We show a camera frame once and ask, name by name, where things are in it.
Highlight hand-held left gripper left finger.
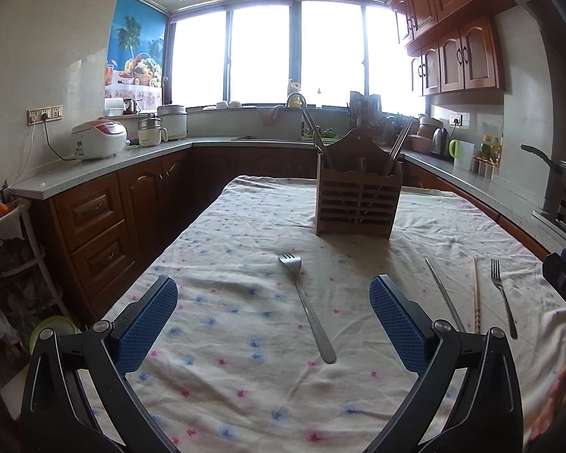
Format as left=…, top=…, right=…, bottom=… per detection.
left=20, top=274, right=181, bottom=453

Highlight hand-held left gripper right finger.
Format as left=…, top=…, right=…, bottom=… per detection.
left=362, top=273, right=525, bottom=453

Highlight metal fork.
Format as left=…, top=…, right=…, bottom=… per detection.
left=491, top=258, right=518, bottom=341
left=278, top=253, right=337, bottom=365

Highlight wooden utensil holder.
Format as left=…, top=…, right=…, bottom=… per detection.
left=315, top=127, right=404, bottom=239

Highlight person's right hand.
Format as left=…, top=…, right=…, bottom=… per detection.
left=531, top=353, right=566, bottom=442

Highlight gas stove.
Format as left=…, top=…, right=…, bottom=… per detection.
left=533, top=200, right=566, bottom=252

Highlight green plastic bowl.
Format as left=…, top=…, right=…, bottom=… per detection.
left=29, top=316, right=81, bottom=356

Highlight wooden base cabinets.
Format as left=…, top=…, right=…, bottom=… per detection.
left=28, top=144, right=552, bottom=326

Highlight row of condiment bottles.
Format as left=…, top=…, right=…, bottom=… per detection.
left=471, top=134, right=503, bottom=180

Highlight floral tablecloth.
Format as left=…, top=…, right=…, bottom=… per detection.
left=78, top=174, right=566, bottom=453

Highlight grey kitchen countertop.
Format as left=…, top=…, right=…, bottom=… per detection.
left=7, top=136, right=552, bottom=256

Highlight steel electric kettle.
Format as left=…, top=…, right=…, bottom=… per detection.
left=429, top=127, right=449, bottom=158

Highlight white red rice cooker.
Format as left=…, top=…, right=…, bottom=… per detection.
left=70, top=120, right=128, bottom=162

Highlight small white electric pot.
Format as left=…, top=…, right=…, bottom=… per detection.
left=137, top=114, right=169, bottom=147

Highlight beige ceramic pot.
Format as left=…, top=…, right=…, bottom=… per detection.
left=417, top=115, right=444, bottom=140

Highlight green vegetable basket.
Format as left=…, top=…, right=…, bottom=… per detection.
left=303, top=126, right=343, bottom=141

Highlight large white rice cooker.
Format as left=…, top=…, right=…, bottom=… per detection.
left=157, top=103, right=189, bottom=142

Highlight dish rack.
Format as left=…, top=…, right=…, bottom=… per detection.
left=348, top=90, right=384, bottom=129

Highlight kitchen sink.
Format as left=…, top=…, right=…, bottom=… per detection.
left=231, top=135, right=305, bottom=142

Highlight steel faucet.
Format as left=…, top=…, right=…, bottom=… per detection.
left=286, top=92, right=320, bottom=140

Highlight kitchen window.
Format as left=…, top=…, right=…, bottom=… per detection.
left=169, top=2, right=426, bottom=110

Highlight wire storage rack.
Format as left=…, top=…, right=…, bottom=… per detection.
left=0, top=184, right=77, bottom=370

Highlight white pitcher green handle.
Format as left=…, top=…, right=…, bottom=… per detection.
left=448, top=139, right=475, bottom=171

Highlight black power cord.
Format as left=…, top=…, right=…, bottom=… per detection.
left=30, top=120, right=77, bottom=162

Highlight triple wall socket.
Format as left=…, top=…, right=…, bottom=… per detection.
left=26, top=105, right=63, bottom=126

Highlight wooden wall cabinets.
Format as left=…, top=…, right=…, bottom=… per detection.
left=387, top=0, right=520, bottom=99

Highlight fruit wall poster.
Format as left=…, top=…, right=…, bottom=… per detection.
left=105, top=0, right=169, bottom=117

